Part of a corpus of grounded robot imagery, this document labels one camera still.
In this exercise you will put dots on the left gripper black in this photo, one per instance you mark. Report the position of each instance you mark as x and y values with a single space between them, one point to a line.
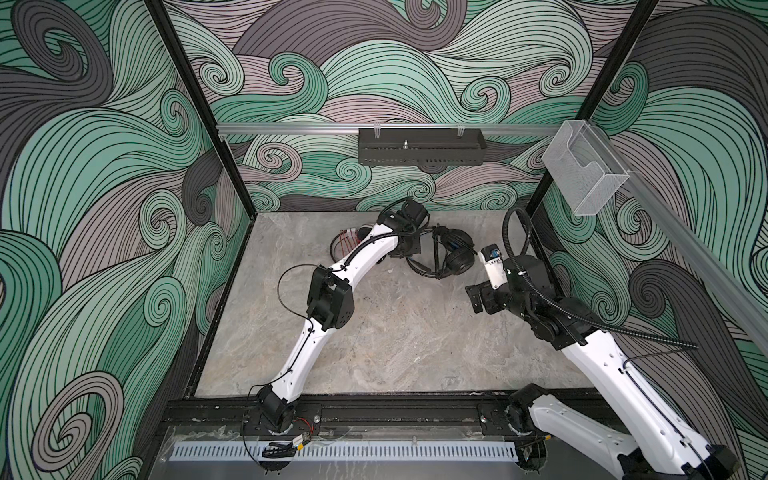
415 247

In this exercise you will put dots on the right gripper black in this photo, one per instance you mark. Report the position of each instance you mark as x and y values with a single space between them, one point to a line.
490 295

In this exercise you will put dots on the black blue headphones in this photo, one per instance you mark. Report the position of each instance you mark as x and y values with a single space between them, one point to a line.
453 253

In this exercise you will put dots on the white black headphones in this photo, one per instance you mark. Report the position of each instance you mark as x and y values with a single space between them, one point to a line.
347 240

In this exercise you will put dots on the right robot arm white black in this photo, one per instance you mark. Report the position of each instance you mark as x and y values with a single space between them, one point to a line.
658 443

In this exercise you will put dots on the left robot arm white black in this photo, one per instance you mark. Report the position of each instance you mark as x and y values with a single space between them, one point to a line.
330 304

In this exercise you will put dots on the black perforated metal tray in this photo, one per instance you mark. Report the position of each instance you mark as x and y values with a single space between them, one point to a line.
413 147

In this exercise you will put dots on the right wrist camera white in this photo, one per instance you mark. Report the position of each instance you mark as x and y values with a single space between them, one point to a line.
491 258

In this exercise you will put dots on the aluminium rail back wall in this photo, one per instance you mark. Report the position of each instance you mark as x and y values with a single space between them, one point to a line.
306 128

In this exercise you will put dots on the aluminium rail wall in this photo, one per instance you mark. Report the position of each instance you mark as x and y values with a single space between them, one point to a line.
306 128
698 221

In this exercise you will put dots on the clear plastic wall bin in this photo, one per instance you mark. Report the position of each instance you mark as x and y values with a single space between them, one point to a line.
585 166

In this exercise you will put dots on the aluminium rail right wall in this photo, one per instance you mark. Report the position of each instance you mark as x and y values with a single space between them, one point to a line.
698 221

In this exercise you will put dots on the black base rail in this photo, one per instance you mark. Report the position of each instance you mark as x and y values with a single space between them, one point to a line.
488 413

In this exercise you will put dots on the white slotted cable duct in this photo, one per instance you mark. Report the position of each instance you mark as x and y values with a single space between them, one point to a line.
354 450

